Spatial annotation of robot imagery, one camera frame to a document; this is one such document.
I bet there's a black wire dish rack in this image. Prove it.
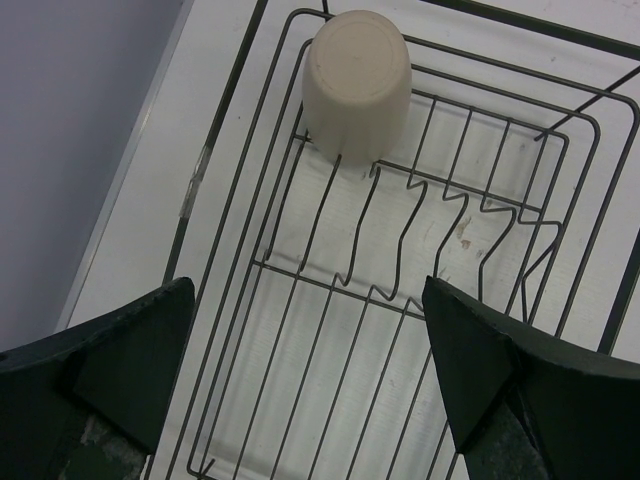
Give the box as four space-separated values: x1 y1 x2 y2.
146 1 639 479

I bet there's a beige cup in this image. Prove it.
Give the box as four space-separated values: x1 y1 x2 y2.
302 10 412 167

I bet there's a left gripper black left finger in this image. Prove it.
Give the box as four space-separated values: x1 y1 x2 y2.
1 277 195 479

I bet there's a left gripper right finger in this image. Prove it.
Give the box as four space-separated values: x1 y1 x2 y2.
422 277 639 479

